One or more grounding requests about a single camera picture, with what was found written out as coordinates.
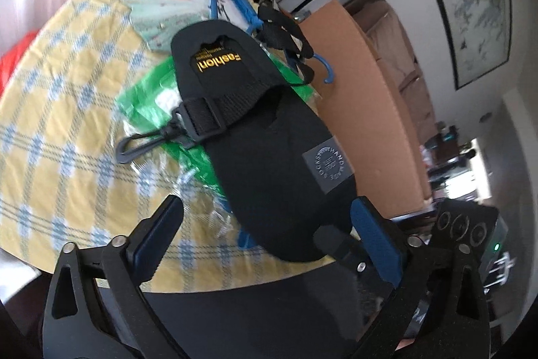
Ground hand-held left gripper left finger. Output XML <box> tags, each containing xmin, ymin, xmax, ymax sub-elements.
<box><xmin>42</xmin><ymin>194</ymin><xmax>186</xmax><ymax>344</ymax></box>

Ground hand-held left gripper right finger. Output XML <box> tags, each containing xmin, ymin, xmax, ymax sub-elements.
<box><xmin>340</xmin><ymin>196</ymin><xmax>492</xmax><ymax>344</ymax></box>

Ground black pouch with strap clip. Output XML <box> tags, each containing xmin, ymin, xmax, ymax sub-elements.
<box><xmin>118</xmin><ymin>22</ymin><xmax>358</xmax><ymax>262</ymax></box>

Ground black box with round dials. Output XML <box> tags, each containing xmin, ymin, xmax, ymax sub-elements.
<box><xmin>433</xmin><ymin>201</ymin><xmax>499</xmax><ymax>254</ymax></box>

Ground cluttered side table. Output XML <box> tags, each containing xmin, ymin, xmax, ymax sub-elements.
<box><xmin>422</xmin><ymin>123</ymin><xmax>494</xmax><ymax>204</ymax></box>

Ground grey device with green light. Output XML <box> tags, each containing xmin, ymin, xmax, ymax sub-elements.
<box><xmin>483</xmin><ymin>218</ymin><xmax>515</xmax><ymax>301</ymax></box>

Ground large brown cardboard box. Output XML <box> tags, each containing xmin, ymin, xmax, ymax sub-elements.
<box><xmin>300</xmin><ymin>0</ymin><xmax>433</xmax><ymax>217</ymax></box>

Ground green plastic bag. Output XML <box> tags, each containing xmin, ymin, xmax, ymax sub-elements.
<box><xmin>115</xmin><ymin>56</ymin><xmax>320</xmax><ymax>217</ymax></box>

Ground yellow plaid tablecloth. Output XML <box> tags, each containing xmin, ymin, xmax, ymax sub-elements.
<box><xmin>0</xmin><ymin>0</ymin><xmax>366</xmax><ymax>294</ymax></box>

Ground beige sofa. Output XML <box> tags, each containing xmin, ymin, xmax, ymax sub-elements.
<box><xmin>345</xmin><ymin>0</ymin><xmax>438</xmax><ymax>141</ymax></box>

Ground red stool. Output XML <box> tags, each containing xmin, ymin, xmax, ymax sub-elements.
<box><xmin>0</xmin><ymin>30</ymin><xmax>40</xmax><ymax>95</ymax></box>

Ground black sunglasses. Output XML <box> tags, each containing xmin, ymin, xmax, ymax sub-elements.
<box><xmin>257</xmin><ymin>6</ymin><xmax>316</xmax><ymax>84</ymax></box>

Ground framed ink painting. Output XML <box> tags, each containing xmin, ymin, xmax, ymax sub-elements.
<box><xmin>417</xmin><ymin>0</ymin><xmax>524</xmax><ymax>91</ymax></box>

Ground painted hand fan wooden handle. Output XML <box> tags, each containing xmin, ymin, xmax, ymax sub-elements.
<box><xmin>119</xmin><ymin>0</ymin><xmax>253</xmax><ymax>52</ymax></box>

